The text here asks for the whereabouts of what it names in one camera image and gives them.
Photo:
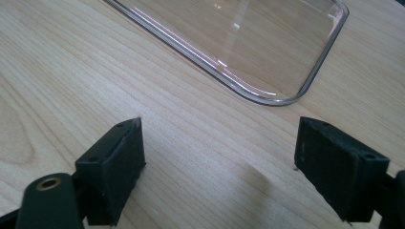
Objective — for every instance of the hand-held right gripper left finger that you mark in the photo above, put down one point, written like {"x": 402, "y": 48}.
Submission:
{"x": 110, "y": 171}

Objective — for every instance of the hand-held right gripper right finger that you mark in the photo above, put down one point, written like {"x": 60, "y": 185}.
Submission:
{"x": 337, "y": 171}

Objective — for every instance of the clear plastic tray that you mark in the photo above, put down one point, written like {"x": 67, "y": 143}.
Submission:
{"x": 254, "y": 41}

